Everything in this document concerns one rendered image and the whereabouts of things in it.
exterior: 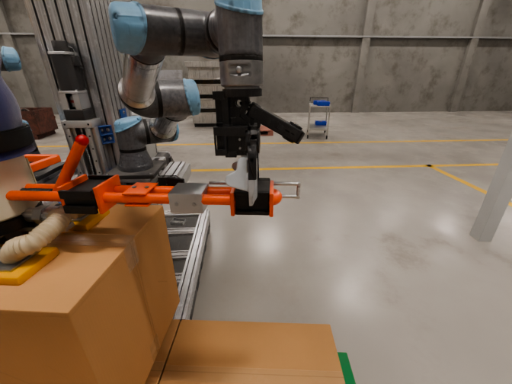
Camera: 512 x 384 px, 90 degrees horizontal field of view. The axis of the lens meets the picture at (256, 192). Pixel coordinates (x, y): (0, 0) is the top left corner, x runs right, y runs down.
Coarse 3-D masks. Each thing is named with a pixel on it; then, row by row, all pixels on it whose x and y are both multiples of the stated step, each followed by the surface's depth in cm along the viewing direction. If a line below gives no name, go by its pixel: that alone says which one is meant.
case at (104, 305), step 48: (96, 240) 62; (144, 240) 68; (0, 288) 48; (48, 288) 48; (96, 288) 49; (144, 288) 68; (0, 336) 46; (48, 336) 45; (96, 336) 49; (144, 336) 68
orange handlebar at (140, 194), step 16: (32, 160) 81; (48, 160) 77; (16, 192) 54; (32, 192) 54; (48, 192) 54; (128, 192) 52; (144, 192) 52; (160, 192) 56; (208, 192) 55; (224, 192) 55
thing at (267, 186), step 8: (264, 184) 53; (272, 184) 52; (232, 192) 49; (240, 192) 49; (264, 192) 49; (272, 192) 49; (232, 200) 49; (240, 200) 51; (248, 200) 50; (256, 200) 50; (264, 200) 50; (272, 200) 49; (232, 208) 50; (240, 208) 51; (248, 208) 51; (256, 208) 51; (264, 208) 51; (272, 208) 49; (272, 216) 50
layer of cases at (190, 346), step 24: (168, 336) 97; (192, 336) 97; (216, 336) 97; (240, 336) 97; (264, 336) 97; (288, 336) 97; (312, 336) 97; (168, 360) 88; (192, 360) 88; (216, 360) 88; (240, 360) 88; (264, 360) 88; (288, 360) 88; (312, 360) 88; (336, 360) 88
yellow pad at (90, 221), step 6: (60, 204) 69; (108, 210) 74; (84, 216) 68; (90, 216) 69; (96, 216) 69; (102, 216) 71; (78, 222) 66; (84, 222) 66; (90, 222) 66; (96, 222) 69; (72, 228) 65; (78, 228) 65; (84, 228) 65; (90, 228) 66
